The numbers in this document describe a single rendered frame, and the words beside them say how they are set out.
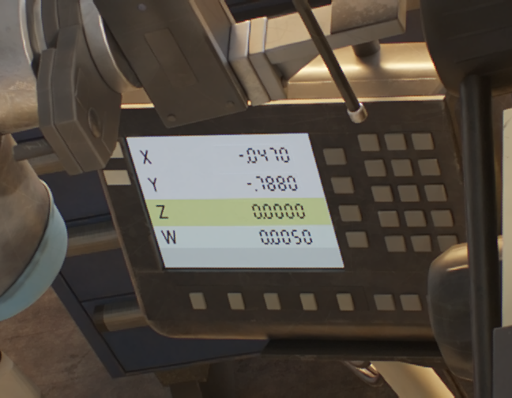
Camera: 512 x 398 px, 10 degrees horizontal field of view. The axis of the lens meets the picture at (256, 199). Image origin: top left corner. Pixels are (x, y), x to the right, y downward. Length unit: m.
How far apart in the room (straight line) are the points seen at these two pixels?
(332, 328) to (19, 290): 0.53
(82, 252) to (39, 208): 1.70
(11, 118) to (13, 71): 0.03
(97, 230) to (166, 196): 1.20
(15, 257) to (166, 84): 0.17
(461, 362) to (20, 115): 0.37
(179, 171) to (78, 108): 0.65
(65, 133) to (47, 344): 2.42
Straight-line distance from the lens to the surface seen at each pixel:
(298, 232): 2.26
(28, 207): 1.80
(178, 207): 2.30
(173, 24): 1.67
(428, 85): 2.16
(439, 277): 1.44
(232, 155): 2.25
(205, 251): 2.31
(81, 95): 1.64
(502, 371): 1.15
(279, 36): 1.69
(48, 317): 4.08
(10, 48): 1.68
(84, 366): 4.00
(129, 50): 1.68
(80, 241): 3.50
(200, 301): 2.33
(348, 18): 1.68
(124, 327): 3.60
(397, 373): 2.44
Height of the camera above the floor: 2.74
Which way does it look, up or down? 42 degrees down
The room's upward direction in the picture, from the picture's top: 30 degrees counter-clockwise
